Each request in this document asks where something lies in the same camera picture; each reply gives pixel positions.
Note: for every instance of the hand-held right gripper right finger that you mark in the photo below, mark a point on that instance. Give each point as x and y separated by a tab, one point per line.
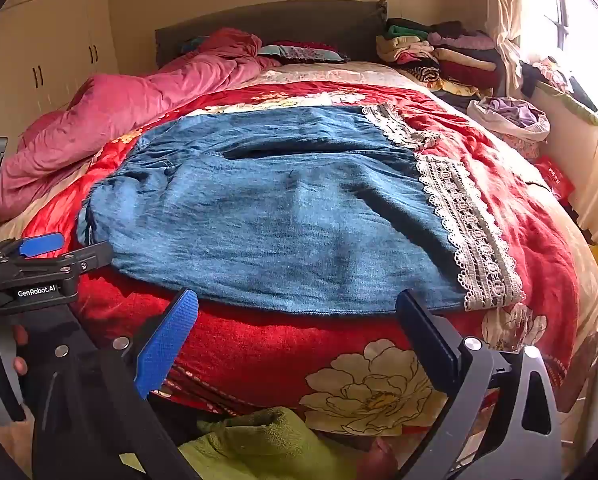
429	340

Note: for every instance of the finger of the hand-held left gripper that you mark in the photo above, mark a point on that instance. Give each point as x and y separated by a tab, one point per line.
41	244
86	256

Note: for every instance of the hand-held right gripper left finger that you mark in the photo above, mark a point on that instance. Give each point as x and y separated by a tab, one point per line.
168	342

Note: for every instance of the blue denim pants lace trim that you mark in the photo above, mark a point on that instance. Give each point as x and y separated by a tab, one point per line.
279	210

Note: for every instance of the person's left hand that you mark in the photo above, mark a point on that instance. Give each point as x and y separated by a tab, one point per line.
20	362

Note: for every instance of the red floral blanket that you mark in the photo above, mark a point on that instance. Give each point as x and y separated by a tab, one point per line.
259	355

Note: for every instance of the green fleece garment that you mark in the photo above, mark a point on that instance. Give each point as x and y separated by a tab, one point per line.
259	447

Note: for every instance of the pink duvet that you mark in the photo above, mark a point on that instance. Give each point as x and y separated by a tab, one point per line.
129	105

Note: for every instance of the red packet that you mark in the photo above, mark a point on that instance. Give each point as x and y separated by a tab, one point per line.
554	178

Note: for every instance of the cream wardrobe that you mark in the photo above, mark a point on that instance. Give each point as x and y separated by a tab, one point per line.
54	35

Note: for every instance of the white bag of clothes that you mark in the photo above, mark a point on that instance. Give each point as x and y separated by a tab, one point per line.
484	116

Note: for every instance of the pile of folded clothes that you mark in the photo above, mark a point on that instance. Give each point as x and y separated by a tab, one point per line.
459	55

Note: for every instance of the small clothes heap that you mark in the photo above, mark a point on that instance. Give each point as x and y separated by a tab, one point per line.
549	74

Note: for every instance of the patterned pillow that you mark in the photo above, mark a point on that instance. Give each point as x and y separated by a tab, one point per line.
299	53

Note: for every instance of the dark grey headboard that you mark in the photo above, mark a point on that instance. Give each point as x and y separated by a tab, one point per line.
304	25

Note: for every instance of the cream curtain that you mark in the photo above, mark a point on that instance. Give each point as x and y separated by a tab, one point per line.
504	20

